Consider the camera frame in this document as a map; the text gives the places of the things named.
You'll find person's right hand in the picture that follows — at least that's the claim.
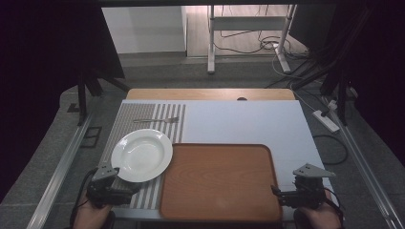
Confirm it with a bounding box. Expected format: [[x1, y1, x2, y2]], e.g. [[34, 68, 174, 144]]
[[298, 189, 344, 229]]

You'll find metal fork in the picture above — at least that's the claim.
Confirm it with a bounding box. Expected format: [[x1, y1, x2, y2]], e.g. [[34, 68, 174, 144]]
[[132, 115, 181, 125]]

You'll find tangle of floor cables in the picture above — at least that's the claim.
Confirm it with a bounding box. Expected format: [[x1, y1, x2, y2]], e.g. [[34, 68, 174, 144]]
[[212, 4, 309, 62]]

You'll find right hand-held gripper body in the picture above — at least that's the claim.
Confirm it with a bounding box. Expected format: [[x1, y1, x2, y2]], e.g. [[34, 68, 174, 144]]
[[281, 162, 336, 210]]

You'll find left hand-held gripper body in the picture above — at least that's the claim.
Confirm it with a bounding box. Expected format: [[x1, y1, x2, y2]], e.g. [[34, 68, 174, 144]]
[[86, 162, 132, 208]]

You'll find white plate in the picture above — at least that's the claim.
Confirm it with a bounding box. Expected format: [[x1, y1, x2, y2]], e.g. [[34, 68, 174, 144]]
[[110, 128, 174, 184]]

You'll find black stand with cables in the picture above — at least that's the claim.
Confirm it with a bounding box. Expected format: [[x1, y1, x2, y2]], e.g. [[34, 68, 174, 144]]
[[290, 6, 375, 127]]

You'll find white metal stand frame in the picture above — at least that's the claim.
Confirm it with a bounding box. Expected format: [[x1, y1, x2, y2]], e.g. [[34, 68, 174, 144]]
[[206, 4, 299, 75]]

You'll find white power strip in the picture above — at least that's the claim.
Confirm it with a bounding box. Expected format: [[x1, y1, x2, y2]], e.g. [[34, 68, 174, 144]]
[[311, 109, 341, 134]]

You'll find aluminium floor rail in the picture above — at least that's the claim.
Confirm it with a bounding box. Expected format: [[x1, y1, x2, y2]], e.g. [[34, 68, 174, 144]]
[[320, 94, 405, 229], [26, 112, 96, 229]]

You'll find grey striped placemat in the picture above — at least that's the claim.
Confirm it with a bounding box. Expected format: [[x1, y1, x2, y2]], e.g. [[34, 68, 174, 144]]
[[100, 102, 187, 212]]

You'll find brown wooden tray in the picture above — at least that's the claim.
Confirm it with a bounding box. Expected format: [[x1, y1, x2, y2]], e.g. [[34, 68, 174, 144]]
[[159, 142, 284, 223]]

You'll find person's left hand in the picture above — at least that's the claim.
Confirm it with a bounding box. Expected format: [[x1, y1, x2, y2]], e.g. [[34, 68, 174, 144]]
[[72, 194, 114, 229]]

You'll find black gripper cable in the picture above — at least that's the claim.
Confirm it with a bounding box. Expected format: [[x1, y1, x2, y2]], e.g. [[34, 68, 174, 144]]
[[69, 169, 97, 227], [324, 186, 348, 227]]

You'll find black looped floor cable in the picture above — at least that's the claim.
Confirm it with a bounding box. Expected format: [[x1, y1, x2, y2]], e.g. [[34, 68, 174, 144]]
[[312, 134, 349, 166]]

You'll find black tripod stand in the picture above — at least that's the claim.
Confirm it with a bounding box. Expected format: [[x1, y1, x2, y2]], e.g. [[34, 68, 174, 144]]
[[75, 68, 132, 127]]

